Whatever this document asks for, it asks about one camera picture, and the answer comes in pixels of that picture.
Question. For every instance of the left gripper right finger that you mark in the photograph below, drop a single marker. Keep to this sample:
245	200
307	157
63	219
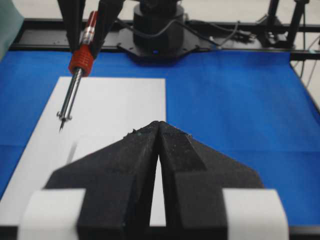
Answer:
210	196

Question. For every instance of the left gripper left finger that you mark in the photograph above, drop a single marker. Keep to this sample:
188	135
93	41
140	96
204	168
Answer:
106	195

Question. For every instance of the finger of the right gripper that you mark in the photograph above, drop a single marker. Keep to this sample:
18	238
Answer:
72	14
107	14

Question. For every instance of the red handled soldering iron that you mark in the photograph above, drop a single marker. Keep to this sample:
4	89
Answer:
80	66

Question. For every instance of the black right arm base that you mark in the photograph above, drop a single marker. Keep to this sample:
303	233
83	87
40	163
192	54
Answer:
159	32

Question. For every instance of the green curtain backdrop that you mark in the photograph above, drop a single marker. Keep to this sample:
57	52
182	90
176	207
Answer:
10	24

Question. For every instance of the large white base board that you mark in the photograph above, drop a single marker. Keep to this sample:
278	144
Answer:
104	111

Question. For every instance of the blue table mat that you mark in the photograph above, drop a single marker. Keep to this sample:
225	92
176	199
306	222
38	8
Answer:
249	105

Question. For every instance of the black aluminium frame rail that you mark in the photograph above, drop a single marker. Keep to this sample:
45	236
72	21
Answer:
50	35

